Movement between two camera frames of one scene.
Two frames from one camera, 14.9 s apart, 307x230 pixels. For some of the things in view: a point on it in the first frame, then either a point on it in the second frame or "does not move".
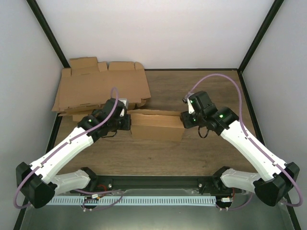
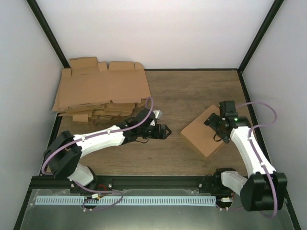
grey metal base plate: (245, 215) does not move
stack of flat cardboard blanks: (87, 84) does not move
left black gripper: (127, 125) → (161, 136)
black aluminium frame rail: (202, 184) does not move
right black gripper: (186, 123) → (213, 124)
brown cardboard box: (157, 125) → (201, 135)
